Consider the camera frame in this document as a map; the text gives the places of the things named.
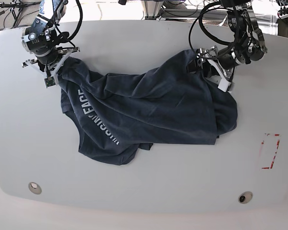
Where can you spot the right table grommet hole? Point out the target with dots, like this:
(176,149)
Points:
(245,197)

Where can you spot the table grommet hole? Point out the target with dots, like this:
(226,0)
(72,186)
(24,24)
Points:
(34,188)
(245,197)

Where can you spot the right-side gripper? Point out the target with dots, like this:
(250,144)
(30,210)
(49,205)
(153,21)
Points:
(48,65)

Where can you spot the right-side robot arm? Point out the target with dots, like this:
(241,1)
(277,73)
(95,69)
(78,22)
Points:
(43,38)

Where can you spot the red tape rectangle marking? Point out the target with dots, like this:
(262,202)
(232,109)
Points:
(268,150)

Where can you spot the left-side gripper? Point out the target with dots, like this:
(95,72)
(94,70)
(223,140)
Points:
(214,71)

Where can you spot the left-side robot arm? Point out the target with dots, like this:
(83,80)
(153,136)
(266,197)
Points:
(248,44)

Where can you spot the black tripod stand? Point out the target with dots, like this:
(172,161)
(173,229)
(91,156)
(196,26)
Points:
(15,8)

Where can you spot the left table grommet hole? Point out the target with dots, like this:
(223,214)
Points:
(34,188)

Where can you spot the metal frame post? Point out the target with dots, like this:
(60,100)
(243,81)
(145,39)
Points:
(151,8)

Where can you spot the right-side wrist camera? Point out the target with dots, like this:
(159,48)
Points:
(49,82)

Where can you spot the dark blue T-shirt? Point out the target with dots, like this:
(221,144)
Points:
(117,114)

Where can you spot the grey table leg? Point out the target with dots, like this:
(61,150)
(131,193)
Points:
(282,28)

